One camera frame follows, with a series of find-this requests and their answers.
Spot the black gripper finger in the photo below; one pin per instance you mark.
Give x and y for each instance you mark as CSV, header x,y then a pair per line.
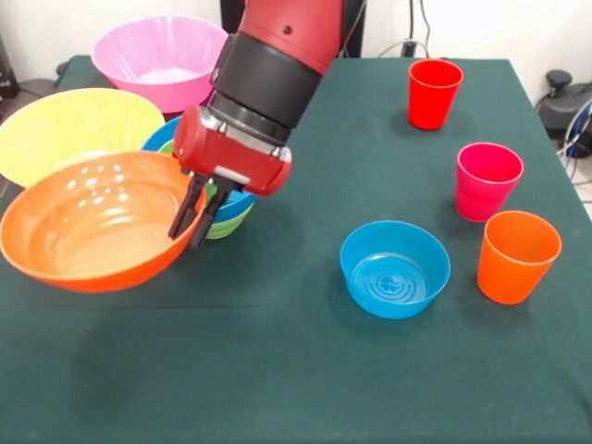
x,y
185,210
210,217

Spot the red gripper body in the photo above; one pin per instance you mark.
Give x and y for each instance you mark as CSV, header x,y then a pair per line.
x,y
222,157

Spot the small green plastic bowl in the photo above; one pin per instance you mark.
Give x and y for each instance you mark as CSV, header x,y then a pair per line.
x,y
226,226

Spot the green plastic cup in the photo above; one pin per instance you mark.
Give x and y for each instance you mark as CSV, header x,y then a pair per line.
x,y
165,148

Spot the large smooth blue bowl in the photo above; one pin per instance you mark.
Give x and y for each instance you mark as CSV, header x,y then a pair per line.
x,y
162,136

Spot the orange-red plastic bowl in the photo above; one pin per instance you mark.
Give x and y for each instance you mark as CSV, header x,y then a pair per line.
x,y
92,231

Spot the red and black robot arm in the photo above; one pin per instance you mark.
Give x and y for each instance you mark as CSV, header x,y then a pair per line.
x,y
277,60

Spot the large pink plastic bowl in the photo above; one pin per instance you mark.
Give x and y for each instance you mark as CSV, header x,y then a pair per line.
x,y
157,69

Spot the large yellow-orange plastic bowl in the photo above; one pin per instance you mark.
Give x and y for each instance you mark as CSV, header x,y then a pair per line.
x,y
69,129

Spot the dark green tablecloth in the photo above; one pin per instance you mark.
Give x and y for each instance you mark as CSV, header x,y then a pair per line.
x,y
277,370

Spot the small ringed blue bowl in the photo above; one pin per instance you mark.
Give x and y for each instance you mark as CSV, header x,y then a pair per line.
x,y
393,282

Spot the red plastic cup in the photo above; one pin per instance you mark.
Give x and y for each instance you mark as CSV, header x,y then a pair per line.
x,y
432,102

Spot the magenta plastic cup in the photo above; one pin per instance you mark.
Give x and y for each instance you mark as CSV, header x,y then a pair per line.
x,y
481,199

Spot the orange plastic cup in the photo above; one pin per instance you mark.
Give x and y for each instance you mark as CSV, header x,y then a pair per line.
x,y
509,277

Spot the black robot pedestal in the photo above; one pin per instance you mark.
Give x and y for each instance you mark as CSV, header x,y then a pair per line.
x,y
353,37

